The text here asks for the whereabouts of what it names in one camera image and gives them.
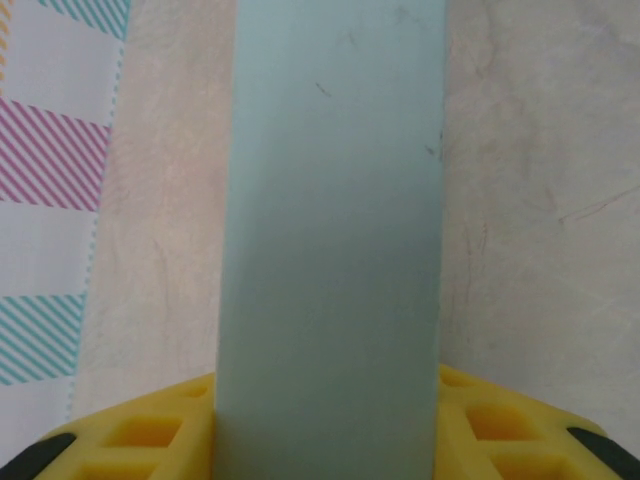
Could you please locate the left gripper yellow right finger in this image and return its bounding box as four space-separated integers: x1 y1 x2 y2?
437 362 640 480

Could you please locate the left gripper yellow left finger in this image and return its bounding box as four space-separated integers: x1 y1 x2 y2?
12 372 219 480

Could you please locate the teal paper box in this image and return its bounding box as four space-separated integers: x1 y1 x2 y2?
213 0 447 480

